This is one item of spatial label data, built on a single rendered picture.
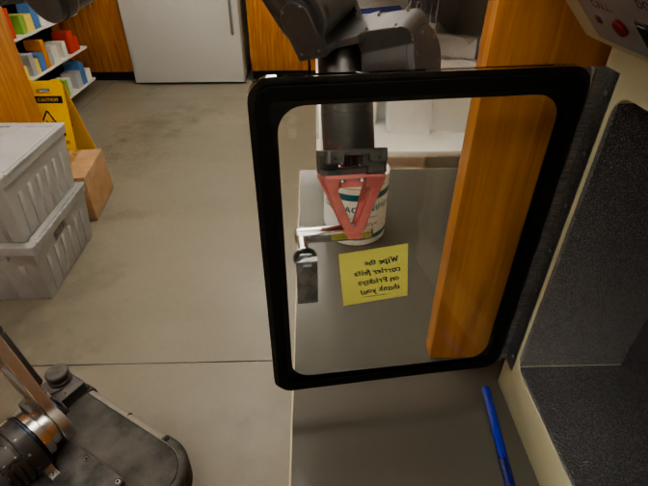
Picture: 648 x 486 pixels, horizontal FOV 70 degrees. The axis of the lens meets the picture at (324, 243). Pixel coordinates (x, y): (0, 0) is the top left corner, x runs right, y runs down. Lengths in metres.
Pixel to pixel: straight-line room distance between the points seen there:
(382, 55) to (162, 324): 1.88
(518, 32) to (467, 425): 0.48
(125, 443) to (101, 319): 0.89
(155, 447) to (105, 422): 0.19
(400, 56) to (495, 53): 0.10
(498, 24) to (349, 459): 0.52
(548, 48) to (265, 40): 4.79
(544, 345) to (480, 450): 0.16
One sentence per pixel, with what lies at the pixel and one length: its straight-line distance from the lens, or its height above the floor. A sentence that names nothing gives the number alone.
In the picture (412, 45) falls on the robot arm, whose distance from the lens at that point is 0.46.
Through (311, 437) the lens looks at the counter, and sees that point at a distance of 0.66.
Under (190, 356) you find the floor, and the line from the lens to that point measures 2.05.
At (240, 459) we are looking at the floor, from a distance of 1.74.
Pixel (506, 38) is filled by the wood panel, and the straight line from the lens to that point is 0.52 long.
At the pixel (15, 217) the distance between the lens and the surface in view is 2.31.
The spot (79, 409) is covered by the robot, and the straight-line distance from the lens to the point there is 1.71.
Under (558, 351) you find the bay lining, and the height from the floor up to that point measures 1.04.
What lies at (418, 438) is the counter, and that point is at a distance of 0.67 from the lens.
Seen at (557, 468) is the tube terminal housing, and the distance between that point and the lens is 0.62.
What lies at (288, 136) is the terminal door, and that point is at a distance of 0.42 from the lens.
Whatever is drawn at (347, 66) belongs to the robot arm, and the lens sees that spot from 0.50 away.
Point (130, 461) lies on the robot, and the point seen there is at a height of 0.24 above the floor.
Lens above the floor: 1.50
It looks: 36 degrees down
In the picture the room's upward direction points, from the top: straight up
